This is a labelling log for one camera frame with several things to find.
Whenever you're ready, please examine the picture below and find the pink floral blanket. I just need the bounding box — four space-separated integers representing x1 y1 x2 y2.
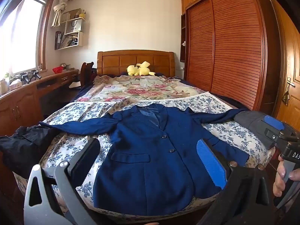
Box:
75 75 209 102

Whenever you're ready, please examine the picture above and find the wooden desk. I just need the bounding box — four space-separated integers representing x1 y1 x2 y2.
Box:
0 69 79 136

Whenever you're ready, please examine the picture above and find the metal door handle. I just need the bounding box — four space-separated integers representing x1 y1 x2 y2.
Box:
282 77 296 105

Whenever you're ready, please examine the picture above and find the wooden door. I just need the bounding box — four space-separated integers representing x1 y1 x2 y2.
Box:
269 0 300 132

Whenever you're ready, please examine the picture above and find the white wall shelf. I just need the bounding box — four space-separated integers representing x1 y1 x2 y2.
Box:
54 9 86 50

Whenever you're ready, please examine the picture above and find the window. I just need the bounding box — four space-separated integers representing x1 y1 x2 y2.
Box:
0 0 51 80

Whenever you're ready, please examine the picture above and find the grey garment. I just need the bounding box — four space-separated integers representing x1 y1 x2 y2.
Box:
234 111 276 149

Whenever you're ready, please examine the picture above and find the wooden headboard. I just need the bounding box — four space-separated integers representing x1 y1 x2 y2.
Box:
97 50 175 78

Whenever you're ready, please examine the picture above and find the tied beige curtain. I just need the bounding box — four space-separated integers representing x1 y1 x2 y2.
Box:
52 0 72 27

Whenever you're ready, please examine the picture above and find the wooden wardrobe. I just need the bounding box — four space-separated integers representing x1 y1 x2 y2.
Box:
180 0 282 112

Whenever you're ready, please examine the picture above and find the black cloth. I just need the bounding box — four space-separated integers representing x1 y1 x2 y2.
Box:
0 125 64 179

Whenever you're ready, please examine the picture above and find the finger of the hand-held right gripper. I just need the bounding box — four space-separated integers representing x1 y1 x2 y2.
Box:
264 115 286 132
265 128 300 147

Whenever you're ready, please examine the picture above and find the blue floral bedsheet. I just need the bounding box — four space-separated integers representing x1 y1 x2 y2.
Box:
14 91 276 216

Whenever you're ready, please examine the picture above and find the wooden chair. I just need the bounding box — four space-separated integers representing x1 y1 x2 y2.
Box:
80 61 96 87

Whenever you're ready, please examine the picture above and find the yellow plush toy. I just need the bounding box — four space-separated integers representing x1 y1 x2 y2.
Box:
127 61 156 77

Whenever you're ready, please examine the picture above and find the black gadget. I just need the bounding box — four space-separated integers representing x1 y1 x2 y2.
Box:
14 70 41 83

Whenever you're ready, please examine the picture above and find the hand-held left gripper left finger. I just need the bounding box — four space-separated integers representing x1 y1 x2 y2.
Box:
23 138 101 225

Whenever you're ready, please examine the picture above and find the blue suit jacket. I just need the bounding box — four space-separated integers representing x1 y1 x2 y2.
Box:
39 103 252 216

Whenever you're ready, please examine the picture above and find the person's right hand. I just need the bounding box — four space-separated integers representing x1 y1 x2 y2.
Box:
273 155 300 197

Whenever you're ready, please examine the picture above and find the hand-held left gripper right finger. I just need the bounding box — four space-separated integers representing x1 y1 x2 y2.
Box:
196 139 275 225

